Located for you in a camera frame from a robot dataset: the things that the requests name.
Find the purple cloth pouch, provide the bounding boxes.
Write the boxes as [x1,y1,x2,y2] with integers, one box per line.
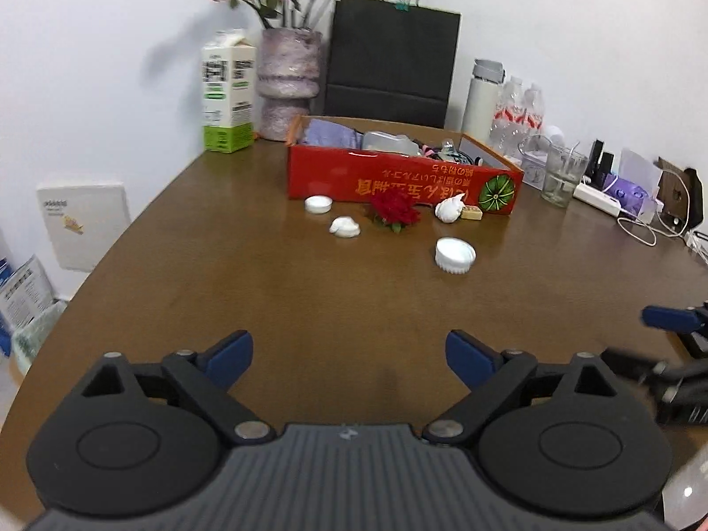
[302,118,367,150]

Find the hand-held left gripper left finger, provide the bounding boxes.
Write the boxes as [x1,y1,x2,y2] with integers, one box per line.
[81,330,277,445]

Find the white thermos bottle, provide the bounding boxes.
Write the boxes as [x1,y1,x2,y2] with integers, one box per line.
[461,58,506,143]

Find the clear plastic container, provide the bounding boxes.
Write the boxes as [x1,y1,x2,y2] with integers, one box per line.
[362,131,422,156]

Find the pink fuzzy vase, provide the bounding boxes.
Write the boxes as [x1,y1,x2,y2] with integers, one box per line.
[257,27,324,142]

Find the black upright device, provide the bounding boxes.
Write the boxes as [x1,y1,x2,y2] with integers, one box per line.
[682,167,705,228]

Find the white power strip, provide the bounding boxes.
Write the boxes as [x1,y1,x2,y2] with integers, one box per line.
[572,182,623,218]

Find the white charging cable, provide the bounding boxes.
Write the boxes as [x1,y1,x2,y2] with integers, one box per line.
[616,215,660,248]

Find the white green milk carton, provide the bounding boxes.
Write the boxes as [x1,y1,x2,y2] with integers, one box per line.
[200,29,258,154]

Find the clear glass cup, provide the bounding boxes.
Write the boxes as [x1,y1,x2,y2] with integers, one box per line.
[540,143,590,209]

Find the white garlic bulb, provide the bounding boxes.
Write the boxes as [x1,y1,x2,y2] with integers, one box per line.
[435,192,469,223]

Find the clear glass jar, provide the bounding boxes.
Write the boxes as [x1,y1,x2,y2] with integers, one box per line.
[519,133,555,189]

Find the white ribbed lid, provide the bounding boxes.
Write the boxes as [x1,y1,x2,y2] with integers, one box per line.
[434,237,477,275]

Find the red rose flower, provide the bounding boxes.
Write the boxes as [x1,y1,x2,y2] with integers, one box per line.
[364,186,422,234]

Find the white lumpy plastic object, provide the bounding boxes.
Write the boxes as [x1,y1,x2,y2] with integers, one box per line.
[329,215,362,240]

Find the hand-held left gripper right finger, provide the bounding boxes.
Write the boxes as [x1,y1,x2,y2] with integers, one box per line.
[423,329,621,446]

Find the brown wooden desktop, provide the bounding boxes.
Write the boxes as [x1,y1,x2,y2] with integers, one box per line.
[0,116,708,457]

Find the white wall panel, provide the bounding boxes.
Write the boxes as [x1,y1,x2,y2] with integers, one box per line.
[36,179,132,272]

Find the black paper bag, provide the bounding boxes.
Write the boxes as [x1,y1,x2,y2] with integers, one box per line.
[322,0,463,130]

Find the purple printed box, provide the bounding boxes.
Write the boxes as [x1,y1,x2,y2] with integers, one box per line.
[603,173,666,223]

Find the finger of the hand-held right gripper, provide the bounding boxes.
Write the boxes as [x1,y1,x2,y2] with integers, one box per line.
[640,300,708,356]
[600,345,673,387]

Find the white plastic trash bag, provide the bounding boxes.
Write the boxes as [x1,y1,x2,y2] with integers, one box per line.
[10,299,68,378]

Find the white folded card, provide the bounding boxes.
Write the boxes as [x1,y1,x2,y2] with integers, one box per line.
[619,147,662,189]

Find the red cardboard box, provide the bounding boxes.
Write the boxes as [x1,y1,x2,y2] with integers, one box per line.
[285,114,525,218]

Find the brown cardboard stand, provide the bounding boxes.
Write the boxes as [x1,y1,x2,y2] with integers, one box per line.
[657,157,693,228]

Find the clear water bottle red label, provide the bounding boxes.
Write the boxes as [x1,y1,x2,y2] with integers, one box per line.
[489,76,527,151]
[520,83,546,140]

